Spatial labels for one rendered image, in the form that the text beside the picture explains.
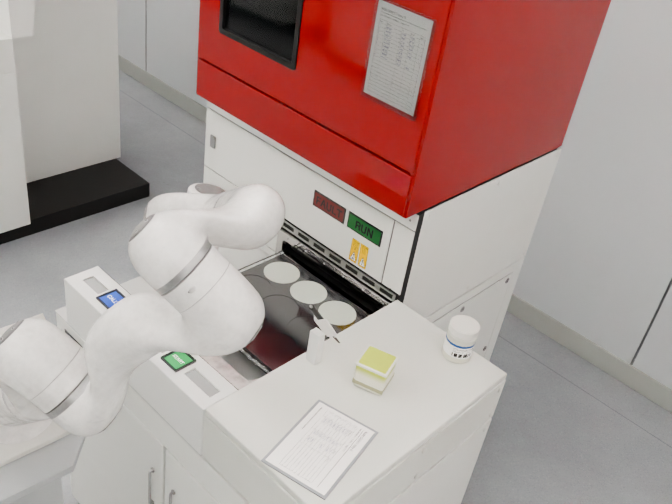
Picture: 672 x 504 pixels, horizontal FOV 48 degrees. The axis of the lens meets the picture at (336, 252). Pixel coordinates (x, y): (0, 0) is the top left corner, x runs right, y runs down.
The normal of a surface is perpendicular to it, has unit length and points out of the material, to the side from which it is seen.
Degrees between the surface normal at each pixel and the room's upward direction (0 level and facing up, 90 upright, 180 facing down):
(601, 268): 90
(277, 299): 0
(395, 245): 90
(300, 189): 90
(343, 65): 90
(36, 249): 0
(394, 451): 0
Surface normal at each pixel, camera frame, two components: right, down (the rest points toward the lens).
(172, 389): -0.69, 0.32
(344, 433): 0.14, -0.82
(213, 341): -0.23, 0.58
